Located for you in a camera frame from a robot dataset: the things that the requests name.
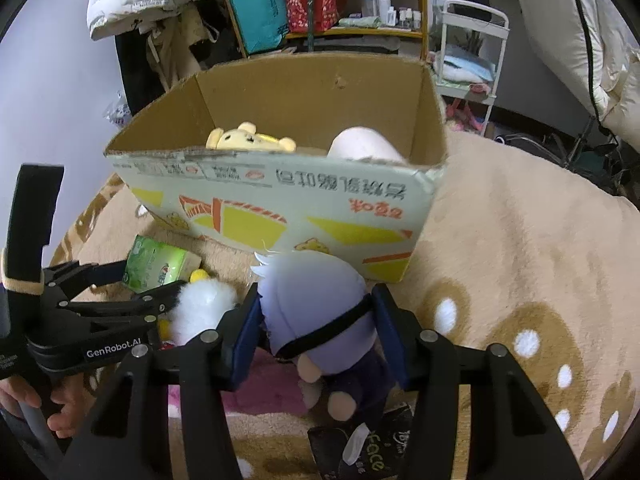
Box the black hanging garment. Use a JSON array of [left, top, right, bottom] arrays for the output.
[[114, 30, 167, 117]]

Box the white quilt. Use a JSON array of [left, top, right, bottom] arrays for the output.
[[502, 0, 640, 152]]

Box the green folded cloth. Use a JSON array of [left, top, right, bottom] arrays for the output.
[[337, 15, 384, 29]]

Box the red patterned gift bag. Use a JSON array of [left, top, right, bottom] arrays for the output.
[[279, 0, 350, 34]]

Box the teal bag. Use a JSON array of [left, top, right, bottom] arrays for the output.
[[227, 0, 290, 56]]

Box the green tissue packet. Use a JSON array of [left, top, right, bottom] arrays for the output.
[[122, 235, 203, 294]]

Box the white fluffy plush duck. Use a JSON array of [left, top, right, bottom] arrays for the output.
[[157, 269, 242, 347]]

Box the yellow bear plush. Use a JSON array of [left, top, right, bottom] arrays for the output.
[[206, 121, 297, 154]]

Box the white-haired blindfolded plush doll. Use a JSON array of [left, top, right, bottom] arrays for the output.
[[250, 250, 397, 422]]

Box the beige hanging coat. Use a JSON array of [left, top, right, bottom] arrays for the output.
[[145, 5, 222, 92]]

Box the clear plastic bag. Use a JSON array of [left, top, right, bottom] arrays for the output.
[[102, 92, 134, 129]]

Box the printed cardboard box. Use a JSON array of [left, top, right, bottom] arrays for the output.
[[103, 52, 449, 284]]

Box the beige deer-print blanket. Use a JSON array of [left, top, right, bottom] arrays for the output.
[[50, 130, 637, 480]]

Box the person's left hand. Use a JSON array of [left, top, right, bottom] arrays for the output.
[[0, 374, 98, 439]]

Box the pink toy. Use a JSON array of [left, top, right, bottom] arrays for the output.
[[444, 99, 487, 134]]

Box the pale pink round plush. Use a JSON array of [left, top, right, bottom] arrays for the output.
[[327, 126, 409, 164]]

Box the dark metal frame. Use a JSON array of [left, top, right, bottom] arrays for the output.
[[495, 116, 632, 197]]

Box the pink cloth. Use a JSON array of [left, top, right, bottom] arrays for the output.
[[167, 347, 312, 419]]

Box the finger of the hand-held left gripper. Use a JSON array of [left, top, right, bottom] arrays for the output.
[[42, 260, 132, 295], [57, 280, 190, 333]]

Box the wooden shelf with items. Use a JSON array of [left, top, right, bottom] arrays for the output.
[[212, 0, 431, 59]]

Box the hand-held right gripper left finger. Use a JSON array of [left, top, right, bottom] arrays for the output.
[[55, 290, 263, 480]]

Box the blue and white pillow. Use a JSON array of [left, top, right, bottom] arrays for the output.
[[442, 44, 494, 84]]

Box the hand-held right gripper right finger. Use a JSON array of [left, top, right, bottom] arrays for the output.
[[370, 282, 586, 480]]

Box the white metal cart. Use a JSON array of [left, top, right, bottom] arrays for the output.
[[430, 0, 510, 137]]

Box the black plastic packet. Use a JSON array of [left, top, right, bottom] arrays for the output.
[[307, 404, 417, 480]]

